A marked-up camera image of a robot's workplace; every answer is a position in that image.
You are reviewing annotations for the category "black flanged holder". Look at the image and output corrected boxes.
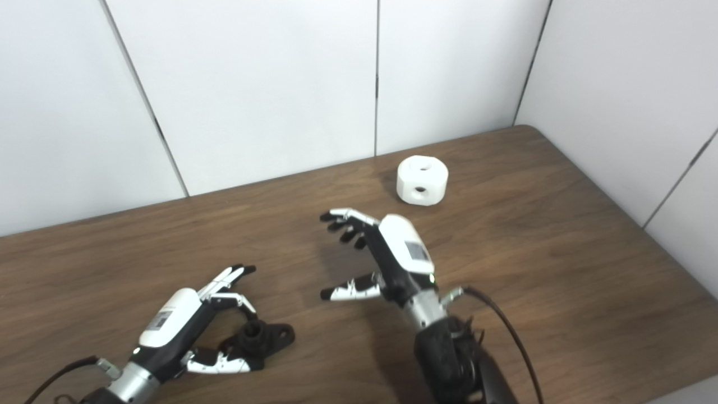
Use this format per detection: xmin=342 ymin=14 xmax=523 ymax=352
xmin=219 ymin=319 xmax=296 ymax=371

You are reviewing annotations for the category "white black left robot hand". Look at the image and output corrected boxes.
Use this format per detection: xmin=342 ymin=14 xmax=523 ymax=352
xmin=130 ymin=264 xmax=264 ymax=385

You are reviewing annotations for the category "round white piece with holes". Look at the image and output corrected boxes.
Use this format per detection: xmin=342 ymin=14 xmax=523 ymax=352
xmin=396 ymin=155 xmax=449 ymax=206

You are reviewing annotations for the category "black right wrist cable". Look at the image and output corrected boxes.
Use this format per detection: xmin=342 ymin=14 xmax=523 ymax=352
xmin=440 ymin=286 xmax=545 ymax=404

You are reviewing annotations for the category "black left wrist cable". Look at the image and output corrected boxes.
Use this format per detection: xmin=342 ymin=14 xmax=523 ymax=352
xmin=22 ymin=355 xmax=122 ymax=404

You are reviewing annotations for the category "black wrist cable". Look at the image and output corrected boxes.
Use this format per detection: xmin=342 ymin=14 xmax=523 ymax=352
xmin=440 ymin=286 xmax=545 ymax=404
xmin=22 ymin=355 xmax=122 ymax=404

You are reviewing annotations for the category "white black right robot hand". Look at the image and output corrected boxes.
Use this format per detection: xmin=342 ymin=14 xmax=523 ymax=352
xmin=320 ymin=208 xmax=437 ymax=308

